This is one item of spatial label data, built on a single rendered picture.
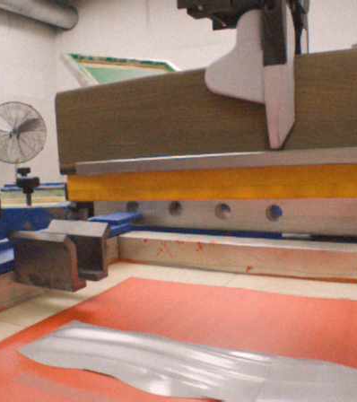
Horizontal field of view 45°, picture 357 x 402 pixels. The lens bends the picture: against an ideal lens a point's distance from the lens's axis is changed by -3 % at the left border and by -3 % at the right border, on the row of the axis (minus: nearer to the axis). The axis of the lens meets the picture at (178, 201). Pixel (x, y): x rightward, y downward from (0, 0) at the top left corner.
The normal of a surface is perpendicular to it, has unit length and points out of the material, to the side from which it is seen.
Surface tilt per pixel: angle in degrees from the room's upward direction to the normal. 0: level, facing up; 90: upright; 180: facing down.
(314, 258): 90
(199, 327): 0
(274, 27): 104
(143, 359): 31
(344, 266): 90
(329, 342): 0
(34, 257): 90
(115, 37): 90
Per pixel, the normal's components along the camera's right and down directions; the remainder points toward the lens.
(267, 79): -0.42, 0.35
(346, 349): -0.03, -0.99
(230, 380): -0.26, -0.82
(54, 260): -0.44, 0.12
